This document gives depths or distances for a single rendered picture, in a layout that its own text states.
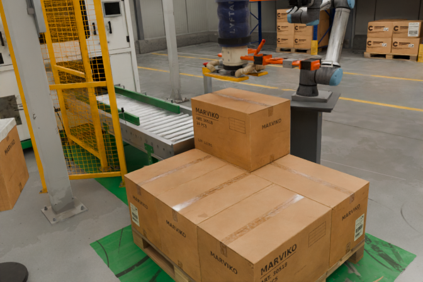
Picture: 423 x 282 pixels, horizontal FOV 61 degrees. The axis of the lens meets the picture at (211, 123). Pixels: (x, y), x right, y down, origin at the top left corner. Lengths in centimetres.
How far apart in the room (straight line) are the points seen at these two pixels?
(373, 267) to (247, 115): 122
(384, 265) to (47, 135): 253
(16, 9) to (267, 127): 189
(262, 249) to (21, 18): 220
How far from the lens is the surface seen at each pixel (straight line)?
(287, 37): 1095
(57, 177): 318
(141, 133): 310
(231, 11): 237
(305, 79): 314
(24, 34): 291
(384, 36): 968
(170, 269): 246
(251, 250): 171
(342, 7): 317
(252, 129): 226
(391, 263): 264
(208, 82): 354
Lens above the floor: 162
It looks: 19 degrees down
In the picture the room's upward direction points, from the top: 4 degrees counter-clockwise
